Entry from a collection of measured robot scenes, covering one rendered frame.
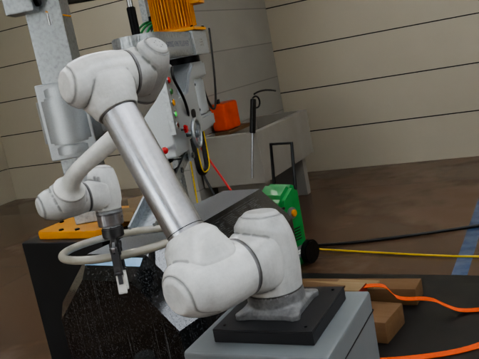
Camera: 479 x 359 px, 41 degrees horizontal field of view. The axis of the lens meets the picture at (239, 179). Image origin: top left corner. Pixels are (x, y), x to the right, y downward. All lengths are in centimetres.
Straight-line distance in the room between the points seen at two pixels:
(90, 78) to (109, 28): 726
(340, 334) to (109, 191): 95
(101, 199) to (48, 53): 153
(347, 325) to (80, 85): 91
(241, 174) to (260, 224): 408
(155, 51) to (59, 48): 181
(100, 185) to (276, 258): 78
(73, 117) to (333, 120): 464
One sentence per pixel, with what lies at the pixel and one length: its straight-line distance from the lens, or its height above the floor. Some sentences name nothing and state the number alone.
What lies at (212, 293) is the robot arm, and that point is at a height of 99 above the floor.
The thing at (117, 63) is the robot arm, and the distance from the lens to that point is 175.
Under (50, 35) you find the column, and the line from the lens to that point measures 359.
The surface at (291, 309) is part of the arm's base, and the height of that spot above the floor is 86.
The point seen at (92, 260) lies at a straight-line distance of 231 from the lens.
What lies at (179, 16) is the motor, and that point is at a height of 178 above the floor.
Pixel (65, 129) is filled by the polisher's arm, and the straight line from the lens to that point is 352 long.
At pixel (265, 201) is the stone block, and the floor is 76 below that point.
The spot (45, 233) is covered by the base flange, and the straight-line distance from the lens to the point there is 370.
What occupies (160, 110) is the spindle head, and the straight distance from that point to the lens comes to 294.
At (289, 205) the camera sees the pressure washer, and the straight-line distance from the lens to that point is 448.
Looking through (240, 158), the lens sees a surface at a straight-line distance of 569.
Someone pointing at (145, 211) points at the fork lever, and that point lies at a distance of 290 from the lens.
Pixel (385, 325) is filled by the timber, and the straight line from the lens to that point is 331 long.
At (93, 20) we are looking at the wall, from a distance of 910.
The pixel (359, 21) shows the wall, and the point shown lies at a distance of 749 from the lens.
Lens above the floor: 152
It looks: 11 degrees down
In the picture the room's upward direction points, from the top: 11 degrees counter-clockwise
